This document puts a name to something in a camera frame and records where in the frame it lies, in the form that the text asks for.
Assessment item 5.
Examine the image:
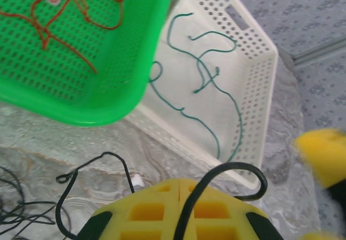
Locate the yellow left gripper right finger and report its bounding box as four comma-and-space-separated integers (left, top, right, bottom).
179, 177, 284, 240

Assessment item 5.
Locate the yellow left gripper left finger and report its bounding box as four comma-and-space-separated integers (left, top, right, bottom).
74, 177, 181, 240

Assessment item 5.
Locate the black cable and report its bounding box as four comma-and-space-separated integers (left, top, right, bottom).
55, 152, 136, 240
0, 166, 71, 240
172, 162, 268, 240

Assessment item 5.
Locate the long green cable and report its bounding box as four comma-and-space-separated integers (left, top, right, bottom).
147, 12, 244, 164

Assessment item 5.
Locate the short green cable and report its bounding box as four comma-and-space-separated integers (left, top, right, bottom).
188, 31, 239, 94

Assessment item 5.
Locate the white plastic basket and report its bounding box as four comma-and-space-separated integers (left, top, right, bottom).
124, 0, 279, 191

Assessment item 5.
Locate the green plastic basket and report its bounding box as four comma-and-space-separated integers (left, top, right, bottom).
0, 0, 176, 127

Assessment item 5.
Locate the aluminium corner post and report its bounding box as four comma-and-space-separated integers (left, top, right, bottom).
293, 36, 346, 68

